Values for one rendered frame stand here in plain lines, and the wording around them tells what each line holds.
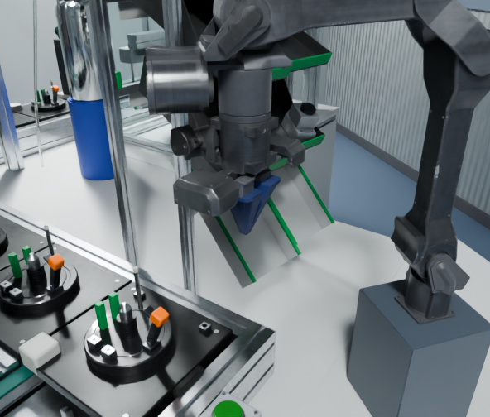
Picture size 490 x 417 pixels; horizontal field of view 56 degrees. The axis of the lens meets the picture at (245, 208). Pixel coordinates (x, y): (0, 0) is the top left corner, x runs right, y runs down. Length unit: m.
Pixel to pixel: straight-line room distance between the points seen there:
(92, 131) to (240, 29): 1.19
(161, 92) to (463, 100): 0.33
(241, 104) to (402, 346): 0.41
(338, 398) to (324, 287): 0.31
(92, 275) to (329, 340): 0.49
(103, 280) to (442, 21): 0.72
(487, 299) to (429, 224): 0.55
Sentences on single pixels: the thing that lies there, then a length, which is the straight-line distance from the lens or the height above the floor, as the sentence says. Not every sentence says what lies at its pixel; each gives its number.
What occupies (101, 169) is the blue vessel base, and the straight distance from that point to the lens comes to 1.64.
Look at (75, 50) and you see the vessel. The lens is 1.55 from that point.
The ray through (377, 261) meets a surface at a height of 0.86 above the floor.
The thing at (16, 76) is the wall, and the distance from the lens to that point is 4.57.
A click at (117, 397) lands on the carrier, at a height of 0.97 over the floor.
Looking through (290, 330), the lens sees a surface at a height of 0.86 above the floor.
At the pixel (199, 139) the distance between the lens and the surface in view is 0.52.
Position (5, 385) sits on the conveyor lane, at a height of 0.95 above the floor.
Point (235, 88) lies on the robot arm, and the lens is 0.48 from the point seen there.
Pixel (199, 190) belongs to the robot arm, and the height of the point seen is 1.32.
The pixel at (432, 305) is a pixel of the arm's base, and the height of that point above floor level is 1.09.
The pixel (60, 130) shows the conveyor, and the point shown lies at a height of 0.92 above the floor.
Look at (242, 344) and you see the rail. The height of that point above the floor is 0.96.
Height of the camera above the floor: 1.52
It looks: 28 degrees down
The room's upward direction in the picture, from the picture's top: straight up
